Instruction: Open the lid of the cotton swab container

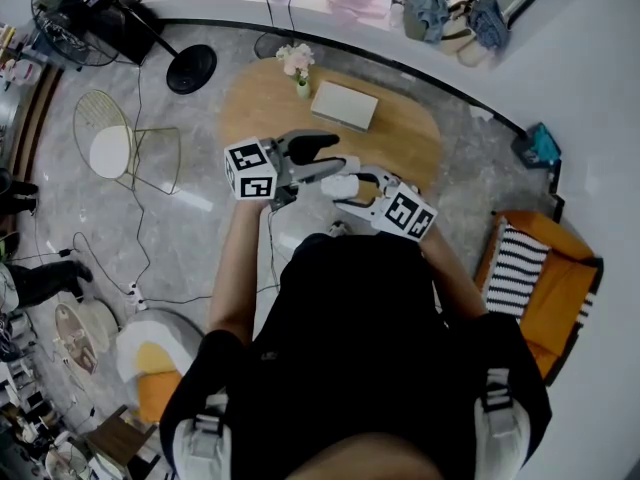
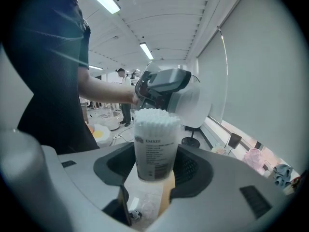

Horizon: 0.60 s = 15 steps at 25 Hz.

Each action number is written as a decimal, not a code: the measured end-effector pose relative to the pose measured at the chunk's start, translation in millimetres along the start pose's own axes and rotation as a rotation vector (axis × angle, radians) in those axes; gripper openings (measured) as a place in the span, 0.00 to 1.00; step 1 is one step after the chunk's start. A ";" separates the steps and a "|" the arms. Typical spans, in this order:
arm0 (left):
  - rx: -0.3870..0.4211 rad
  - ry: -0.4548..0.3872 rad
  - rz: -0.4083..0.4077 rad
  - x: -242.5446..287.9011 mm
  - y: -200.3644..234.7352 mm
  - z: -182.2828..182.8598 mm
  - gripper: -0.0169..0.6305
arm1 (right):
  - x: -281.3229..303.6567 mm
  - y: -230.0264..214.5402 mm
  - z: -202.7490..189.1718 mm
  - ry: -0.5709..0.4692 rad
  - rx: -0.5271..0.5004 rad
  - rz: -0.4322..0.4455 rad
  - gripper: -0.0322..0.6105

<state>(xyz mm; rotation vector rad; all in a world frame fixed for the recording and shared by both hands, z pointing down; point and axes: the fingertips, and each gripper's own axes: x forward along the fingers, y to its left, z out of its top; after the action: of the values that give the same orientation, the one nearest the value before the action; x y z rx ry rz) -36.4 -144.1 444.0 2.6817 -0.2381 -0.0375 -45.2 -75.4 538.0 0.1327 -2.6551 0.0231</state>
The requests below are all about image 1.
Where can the orange cushion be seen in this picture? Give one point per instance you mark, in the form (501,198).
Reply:
(157,393)

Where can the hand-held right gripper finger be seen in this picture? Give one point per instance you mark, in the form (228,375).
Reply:
(357,208)
(372,173)

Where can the beige flat box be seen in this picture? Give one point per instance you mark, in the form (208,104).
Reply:
(344,105)

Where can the orange sofa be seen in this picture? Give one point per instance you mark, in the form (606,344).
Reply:
(562,298)

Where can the teal box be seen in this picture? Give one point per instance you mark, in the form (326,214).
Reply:
(539,144)

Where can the person's left forearm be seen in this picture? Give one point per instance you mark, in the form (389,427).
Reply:
(240,273)

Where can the black and white striped blanket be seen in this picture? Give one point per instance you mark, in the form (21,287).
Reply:
(515,273)

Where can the blue denim cloth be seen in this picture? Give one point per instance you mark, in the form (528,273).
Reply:
(490,23)

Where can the person's white shoe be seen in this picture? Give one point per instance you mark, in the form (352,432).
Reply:
(339,228)

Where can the white cotton swab container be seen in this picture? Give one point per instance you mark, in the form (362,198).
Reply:
(339,186)

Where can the beige slippers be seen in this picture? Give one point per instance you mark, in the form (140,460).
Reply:
(467,48)

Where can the fried egg shaped cushion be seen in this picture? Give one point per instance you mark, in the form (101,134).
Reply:
(150,338)

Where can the person's black shirt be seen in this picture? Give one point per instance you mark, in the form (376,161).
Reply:
(360,348)

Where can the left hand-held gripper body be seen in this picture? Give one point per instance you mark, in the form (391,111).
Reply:
(252,168)

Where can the pink flowers in green vase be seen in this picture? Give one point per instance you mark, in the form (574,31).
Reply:
(299,65)

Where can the small dark wooden stool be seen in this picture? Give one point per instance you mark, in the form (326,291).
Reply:
(122,438)

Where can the white power strip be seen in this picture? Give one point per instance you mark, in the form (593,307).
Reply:
(136,295)

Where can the person's right forearm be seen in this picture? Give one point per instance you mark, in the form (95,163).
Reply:
(452,273)

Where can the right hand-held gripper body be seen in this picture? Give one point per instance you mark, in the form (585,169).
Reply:
(405,213)

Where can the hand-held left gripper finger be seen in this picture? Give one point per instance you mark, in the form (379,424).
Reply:
(325,168)
(312,145)

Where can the black standing fan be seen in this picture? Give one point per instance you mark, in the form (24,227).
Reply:
(75,18)

